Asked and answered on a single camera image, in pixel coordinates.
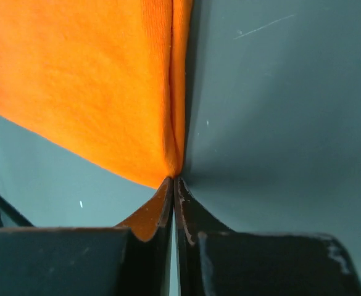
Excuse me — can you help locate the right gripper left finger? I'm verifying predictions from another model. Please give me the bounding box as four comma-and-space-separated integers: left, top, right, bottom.
114, 178, 173, 295

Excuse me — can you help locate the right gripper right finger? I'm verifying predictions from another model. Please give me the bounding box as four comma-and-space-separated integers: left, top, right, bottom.
174, 177, 236, 295

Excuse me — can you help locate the orange t shirt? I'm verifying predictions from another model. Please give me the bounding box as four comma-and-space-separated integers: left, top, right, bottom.
0, 1, 193, 188

